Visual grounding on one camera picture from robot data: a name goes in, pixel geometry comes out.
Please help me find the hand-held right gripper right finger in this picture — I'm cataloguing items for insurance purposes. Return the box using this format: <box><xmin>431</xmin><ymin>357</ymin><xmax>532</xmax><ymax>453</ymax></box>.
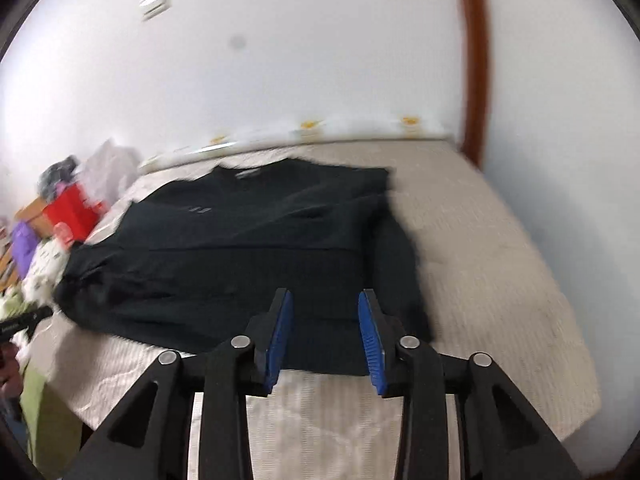
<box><xmin>357</xmin><ymin>289</ymin><xmax>583</xmax><ymax>480</ymax></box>

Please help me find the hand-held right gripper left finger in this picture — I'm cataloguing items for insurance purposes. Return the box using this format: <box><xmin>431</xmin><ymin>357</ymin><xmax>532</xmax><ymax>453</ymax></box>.
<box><xmin>65</xmin><ymin>287</ymin><xmax>296</xmax><ymax>480</ymax></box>

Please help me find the black sweatshirt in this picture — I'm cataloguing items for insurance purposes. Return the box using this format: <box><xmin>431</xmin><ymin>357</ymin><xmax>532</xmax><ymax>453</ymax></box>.
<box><xmin>52</xmin><ymin>157</ymin><xmax>433</xmax><ymax>376</ymax></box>

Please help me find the person's left hand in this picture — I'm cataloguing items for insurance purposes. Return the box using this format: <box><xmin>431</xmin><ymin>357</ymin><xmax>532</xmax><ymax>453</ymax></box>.
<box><xmin>0</xmin><ymin>342</ymin><xmax>23</xmax><ymax>401</ymax></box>

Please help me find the white floral blanket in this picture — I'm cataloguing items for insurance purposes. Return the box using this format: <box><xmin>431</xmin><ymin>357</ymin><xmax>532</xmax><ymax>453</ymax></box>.
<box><xmin>20</xmin><ymin>240</ymin><xmax>71</xmax><ymax>311</ymax></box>

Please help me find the purple plush item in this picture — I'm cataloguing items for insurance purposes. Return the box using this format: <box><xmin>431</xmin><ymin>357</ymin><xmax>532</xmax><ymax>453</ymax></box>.
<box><xmin>11</xmin><ymin>220</ymin><xmax>41</xmax><ymax>281</ymax></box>

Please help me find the green bed sheet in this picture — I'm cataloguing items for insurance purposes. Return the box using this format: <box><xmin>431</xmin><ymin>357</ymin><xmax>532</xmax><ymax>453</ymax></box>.
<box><xmin>0</xmin><ymin>295</ymin><xmax>83</xmax><ymax>476</ymax></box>

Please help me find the wooden headboard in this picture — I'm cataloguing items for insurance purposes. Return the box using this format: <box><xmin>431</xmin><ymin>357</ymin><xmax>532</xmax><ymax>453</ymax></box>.
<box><xmin>0</xmin><ymin>197</ymin><xmax>53</xmax><ymax>291</ymax></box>

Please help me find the red paper bag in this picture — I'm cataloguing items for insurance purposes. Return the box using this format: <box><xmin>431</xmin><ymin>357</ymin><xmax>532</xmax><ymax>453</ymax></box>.
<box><xmin>42</xmin><ymin>182</ymin><xmax>111</xmax><ymax>248</ymax></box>

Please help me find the grey plaid cloth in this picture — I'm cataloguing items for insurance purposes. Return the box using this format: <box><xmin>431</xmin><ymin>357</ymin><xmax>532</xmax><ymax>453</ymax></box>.
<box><xmin>37</xmin><ymin>156</ymin><xmax>83</xmax><ymax>198</ymax></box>

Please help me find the white plastic bag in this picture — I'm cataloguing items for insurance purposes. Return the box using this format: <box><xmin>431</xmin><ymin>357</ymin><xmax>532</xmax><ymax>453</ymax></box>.
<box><xmin>80</xmin><ymin>140</ymin><xmax>141</xmax><ymax>206</ymax></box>

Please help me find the white floral pillow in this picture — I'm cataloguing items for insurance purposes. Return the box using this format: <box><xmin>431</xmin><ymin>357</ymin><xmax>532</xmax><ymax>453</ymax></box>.
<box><xmin>140</xmin><ymin>130</ymin><xmax>296</xmax><ymax>171</ymax></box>

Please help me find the white box with yellow print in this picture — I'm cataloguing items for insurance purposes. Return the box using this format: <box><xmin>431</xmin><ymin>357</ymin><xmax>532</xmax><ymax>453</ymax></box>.
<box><xmin>295</xmin><ymin>115</ymin><xmax>453</xmax><ymax>142</ymax></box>

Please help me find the brown wooden door frame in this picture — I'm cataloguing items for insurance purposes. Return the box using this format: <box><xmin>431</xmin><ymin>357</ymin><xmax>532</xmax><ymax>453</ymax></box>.
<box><xmin>455</xmin><ymin>0</ymin><xmax>488</xmax><ymax>168</ymax></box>

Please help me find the white light switch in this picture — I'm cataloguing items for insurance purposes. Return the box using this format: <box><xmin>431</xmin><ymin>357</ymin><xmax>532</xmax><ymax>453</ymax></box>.
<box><xmin>139</xmin><ymin>0</ymin><xmax>172</xmax><ymax>22</ymax></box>

